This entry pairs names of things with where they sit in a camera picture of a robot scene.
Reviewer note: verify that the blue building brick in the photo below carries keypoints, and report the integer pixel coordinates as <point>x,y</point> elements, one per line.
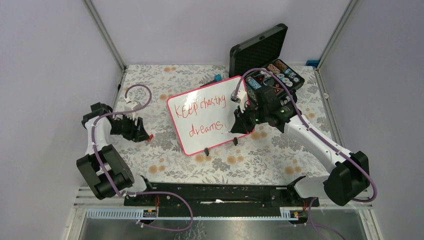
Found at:
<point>217,78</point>

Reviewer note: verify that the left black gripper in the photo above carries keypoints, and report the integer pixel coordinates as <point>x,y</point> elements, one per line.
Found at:
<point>136,132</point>

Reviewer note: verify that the pink framed whiteboard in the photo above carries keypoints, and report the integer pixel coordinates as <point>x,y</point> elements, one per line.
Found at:
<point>201,115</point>

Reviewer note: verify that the blue object behind frame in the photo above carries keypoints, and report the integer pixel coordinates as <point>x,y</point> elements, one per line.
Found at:
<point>312,63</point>

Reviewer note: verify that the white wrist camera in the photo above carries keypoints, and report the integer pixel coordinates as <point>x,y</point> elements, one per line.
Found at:
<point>131,107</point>
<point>241,97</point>

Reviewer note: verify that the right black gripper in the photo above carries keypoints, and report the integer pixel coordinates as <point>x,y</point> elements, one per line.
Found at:
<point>241,125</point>

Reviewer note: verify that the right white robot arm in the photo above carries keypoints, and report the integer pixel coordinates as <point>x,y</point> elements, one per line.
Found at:
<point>349,172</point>

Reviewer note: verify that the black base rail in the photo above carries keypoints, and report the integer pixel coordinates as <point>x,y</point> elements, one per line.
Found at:
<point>219,200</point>

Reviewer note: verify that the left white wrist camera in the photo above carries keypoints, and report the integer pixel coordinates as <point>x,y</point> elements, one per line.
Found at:
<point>131,107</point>

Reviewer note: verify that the open black chip case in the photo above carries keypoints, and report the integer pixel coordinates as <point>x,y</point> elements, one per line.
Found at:
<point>263,51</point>

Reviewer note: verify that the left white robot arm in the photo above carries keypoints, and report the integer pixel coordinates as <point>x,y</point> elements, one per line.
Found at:
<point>102,167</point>

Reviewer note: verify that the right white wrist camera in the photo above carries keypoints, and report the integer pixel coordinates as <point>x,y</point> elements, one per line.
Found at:
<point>241,97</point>

